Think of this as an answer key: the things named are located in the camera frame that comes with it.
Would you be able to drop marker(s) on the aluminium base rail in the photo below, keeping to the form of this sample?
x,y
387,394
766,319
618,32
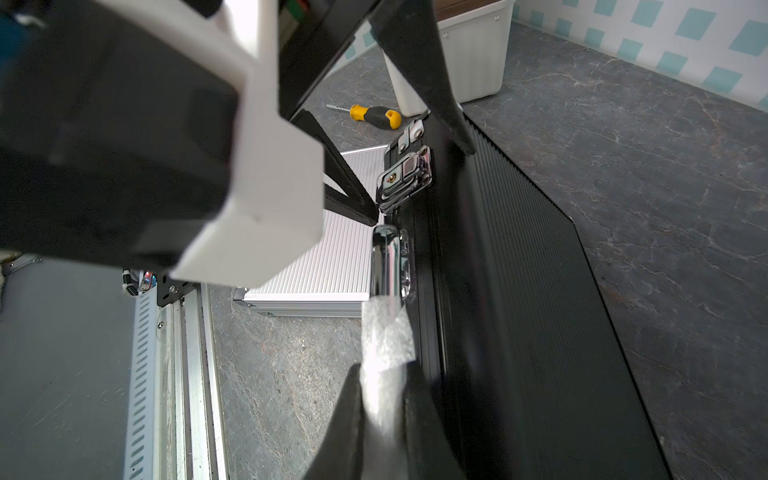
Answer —
x,y
174,423

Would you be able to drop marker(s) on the brown lid white toolbox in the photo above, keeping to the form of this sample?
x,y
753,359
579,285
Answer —
x,y
474,36

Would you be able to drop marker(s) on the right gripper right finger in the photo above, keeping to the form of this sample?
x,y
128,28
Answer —
x,y
429,455

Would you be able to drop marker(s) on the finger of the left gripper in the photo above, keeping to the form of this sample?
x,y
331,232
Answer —
x,y
407,32
351,200

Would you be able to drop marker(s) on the silver poker set case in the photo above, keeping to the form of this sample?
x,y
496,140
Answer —
x,y
330,280

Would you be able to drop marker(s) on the black poker set case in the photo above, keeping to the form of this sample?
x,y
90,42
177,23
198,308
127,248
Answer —
x,y
523,361

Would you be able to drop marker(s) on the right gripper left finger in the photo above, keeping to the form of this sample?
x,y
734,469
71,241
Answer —
x,y
340,455

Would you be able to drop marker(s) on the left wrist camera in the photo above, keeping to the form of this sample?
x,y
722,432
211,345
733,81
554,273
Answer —
x,y
147,134

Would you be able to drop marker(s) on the yellow handled screwdriver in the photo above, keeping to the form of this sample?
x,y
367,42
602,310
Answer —
x,y
380,117

